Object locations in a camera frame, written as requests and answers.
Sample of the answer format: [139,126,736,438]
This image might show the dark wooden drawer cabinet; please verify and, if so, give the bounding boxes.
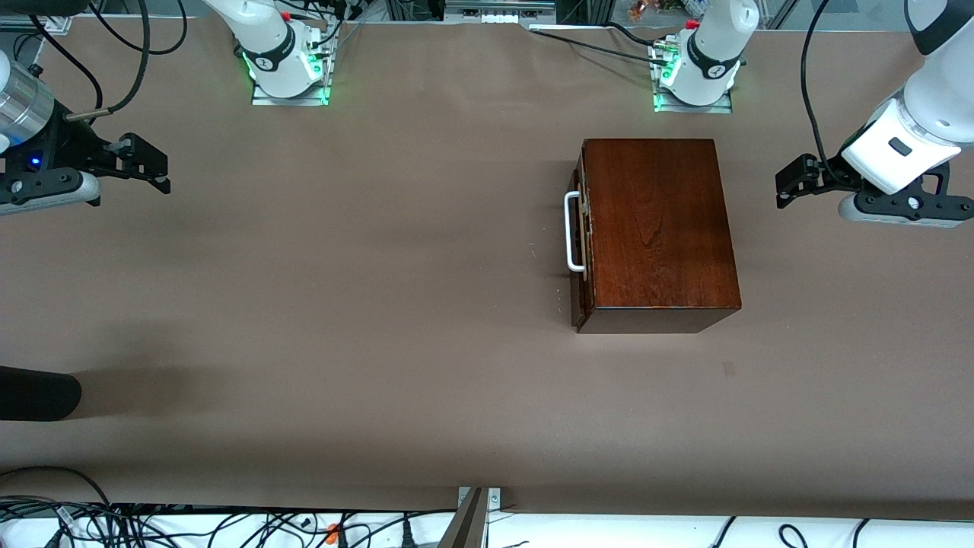
[575,138,743,335]

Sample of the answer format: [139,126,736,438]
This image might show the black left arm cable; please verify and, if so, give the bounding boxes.
[800,0,847,174]

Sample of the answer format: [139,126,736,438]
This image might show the white power strip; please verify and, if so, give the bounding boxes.
[444,0,557,24]

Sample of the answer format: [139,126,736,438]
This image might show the black looping cable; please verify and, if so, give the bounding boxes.
[0,465,114,509]

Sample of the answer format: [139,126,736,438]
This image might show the black cylinder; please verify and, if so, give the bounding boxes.
[0,365,83,422]

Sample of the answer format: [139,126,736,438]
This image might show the black cable with metal plug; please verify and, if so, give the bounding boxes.
[65,0,151,123]

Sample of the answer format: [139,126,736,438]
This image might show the short black table cable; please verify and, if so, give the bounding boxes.
[605,21,669,46]

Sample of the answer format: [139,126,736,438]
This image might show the aluminium frame corner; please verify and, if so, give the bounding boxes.
[0,14,74,36]

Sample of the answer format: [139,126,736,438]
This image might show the dark aluminium beam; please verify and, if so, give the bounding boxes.
[438,488,489,548]

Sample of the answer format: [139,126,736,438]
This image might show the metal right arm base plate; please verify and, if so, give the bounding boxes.
[250,23,331,107]

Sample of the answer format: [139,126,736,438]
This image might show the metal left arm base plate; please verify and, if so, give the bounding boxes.
[652,42,734,114]

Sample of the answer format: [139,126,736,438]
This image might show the long black table cable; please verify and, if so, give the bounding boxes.
[529,27,661,63]

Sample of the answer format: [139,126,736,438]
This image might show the thin black cable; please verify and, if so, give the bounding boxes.
[90,0,188,56]
[29,30,105,115]

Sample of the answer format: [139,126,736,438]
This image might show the metal corner bracket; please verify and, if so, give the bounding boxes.
[457,487,502,513]

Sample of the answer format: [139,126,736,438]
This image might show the tangled black cables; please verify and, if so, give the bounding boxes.
[0,496,457,548]

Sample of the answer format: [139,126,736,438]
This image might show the wooden drawer with white handle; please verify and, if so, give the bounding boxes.
[564,148,591,330]

